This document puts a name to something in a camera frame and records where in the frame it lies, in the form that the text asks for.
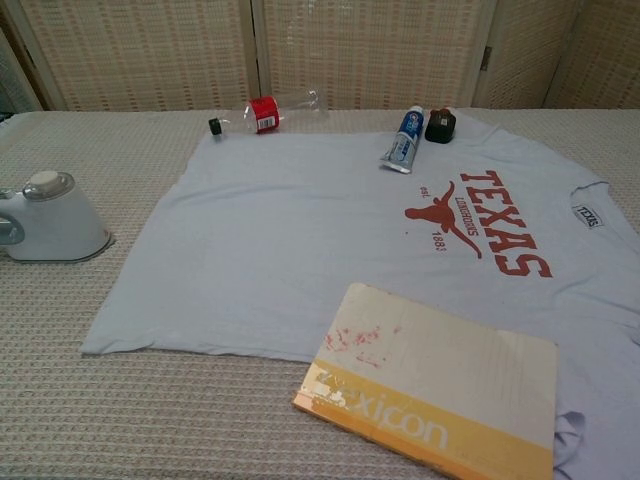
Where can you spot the white steam iron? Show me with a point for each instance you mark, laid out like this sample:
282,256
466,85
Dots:
65,225

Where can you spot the white Texas Longhorns t-shirt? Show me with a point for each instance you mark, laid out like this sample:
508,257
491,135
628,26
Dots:
275,225

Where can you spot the blue white toothpaste tube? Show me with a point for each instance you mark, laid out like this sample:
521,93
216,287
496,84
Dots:
404,142

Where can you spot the clear bottle with red label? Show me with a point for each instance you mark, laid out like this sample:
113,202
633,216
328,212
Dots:
263,116

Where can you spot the black bottle cap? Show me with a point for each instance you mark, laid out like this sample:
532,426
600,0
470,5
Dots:
215,126

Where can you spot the small dark brown bottle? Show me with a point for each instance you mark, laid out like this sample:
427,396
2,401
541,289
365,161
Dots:
441,128

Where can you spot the white yellow lexicon board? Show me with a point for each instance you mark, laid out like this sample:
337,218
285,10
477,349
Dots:
440,380

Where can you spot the beige woven table cloth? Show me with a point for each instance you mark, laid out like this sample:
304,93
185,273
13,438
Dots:
150,400

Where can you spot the woven folding screen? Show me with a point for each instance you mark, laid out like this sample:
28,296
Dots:
150,50

